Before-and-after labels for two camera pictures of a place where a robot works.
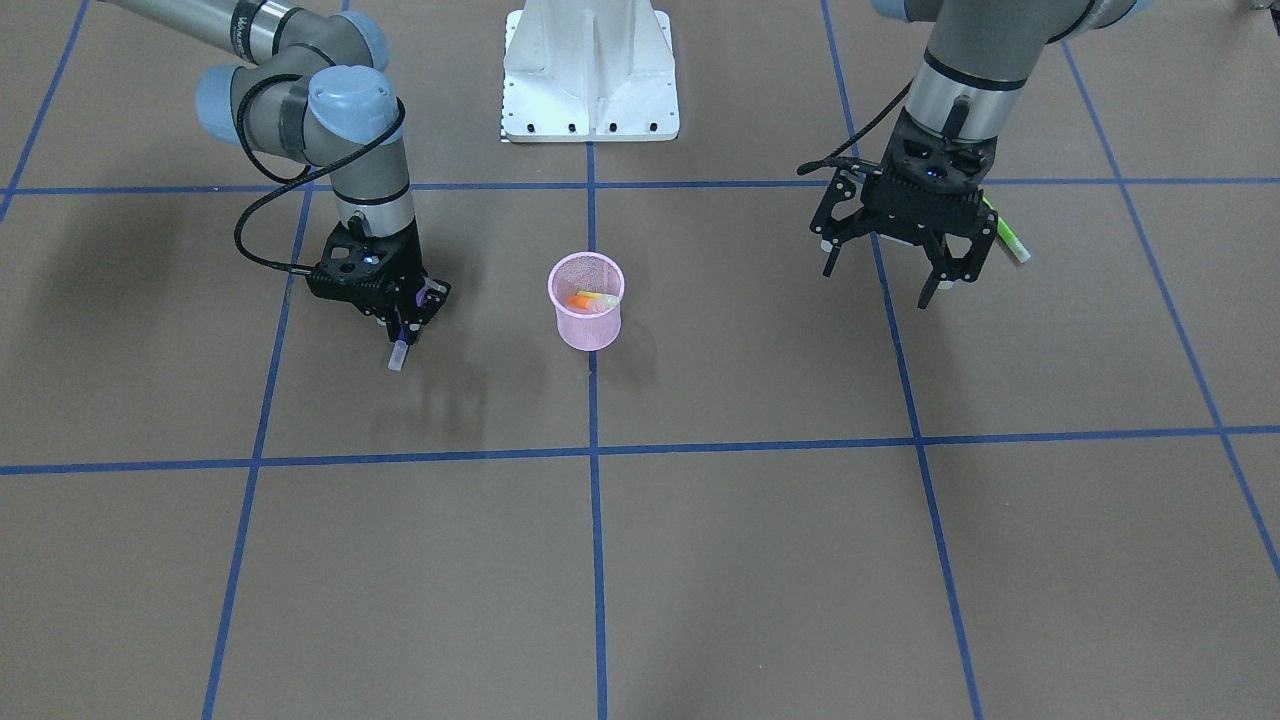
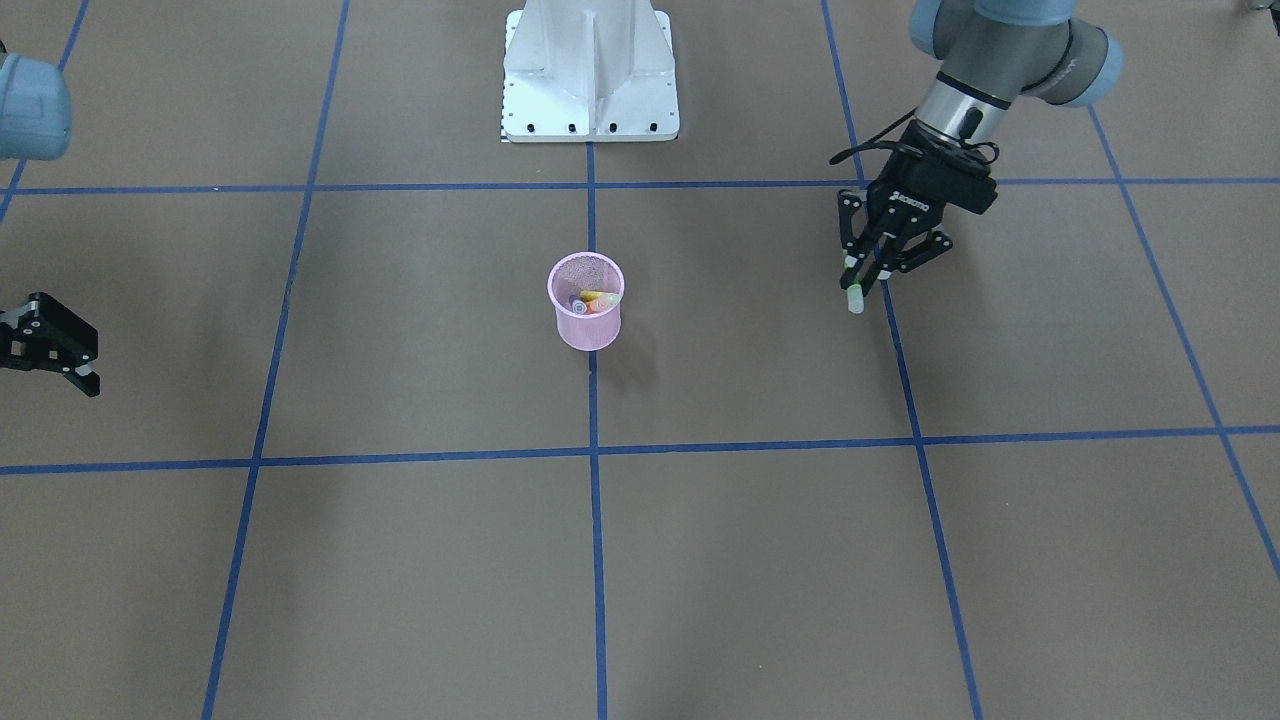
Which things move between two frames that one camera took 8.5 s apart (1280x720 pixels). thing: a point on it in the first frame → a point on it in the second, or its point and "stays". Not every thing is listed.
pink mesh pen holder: [586, 290] stays
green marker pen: [1008, 236] → [855, 291]
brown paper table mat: [777, 494] stays
